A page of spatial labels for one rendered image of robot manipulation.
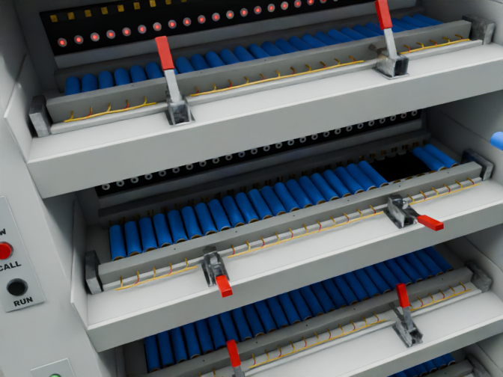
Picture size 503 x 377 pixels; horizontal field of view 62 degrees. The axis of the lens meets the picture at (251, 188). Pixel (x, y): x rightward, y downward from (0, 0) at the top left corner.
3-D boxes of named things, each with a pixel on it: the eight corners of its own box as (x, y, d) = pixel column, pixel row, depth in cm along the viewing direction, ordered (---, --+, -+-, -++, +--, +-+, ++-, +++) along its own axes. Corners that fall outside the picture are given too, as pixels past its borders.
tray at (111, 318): (510, 221, 63) (531, 167, 57) (96, 353, 50) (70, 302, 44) (425, 155, 78) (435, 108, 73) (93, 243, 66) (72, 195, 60)
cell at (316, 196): (308, 184, 66) (327, 208, 61) (297, 186, 65) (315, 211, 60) (308, 174, 65) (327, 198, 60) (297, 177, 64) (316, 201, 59)
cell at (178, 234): (180, 218, 62) (189, 247, 57) (168, 221, 61) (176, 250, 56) (178, 208, 60) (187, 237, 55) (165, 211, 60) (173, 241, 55)
